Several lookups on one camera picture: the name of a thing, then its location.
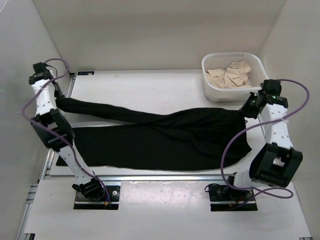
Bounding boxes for black trousers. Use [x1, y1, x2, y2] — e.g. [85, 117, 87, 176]
[56, 98, 252, 171]

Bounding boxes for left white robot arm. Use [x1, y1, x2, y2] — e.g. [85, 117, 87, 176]
[23, 62, 110, 203]

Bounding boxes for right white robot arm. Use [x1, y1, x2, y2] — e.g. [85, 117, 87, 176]
[222, 79, 303, 200]

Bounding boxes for beige trousers in basket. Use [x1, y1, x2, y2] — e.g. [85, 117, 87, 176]
[202, 60, 266, 91]

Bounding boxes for white plastic basket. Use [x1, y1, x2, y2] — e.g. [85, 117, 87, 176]
[201, 52, 269, 103]

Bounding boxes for white front cover board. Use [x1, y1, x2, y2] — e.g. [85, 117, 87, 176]
[24, 179, 311, 240]

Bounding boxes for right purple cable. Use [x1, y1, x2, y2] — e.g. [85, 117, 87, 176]
[220, 78, 311, 210]

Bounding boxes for purple cable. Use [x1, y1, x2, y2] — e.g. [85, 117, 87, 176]
[21, 58, 113, 210]
[220, 78, 311, 210]

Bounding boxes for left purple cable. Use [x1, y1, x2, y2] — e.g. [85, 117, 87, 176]
[21, 58, 113, 210]

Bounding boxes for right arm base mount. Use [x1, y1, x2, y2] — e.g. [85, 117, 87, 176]
[204, 183, 258, 212]

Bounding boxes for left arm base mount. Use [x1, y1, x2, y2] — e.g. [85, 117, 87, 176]
[72, 181, 121, 210]

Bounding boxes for aluminium frame rail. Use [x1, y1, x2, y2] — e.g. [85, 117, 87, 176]
[14, 69, 313, 240]

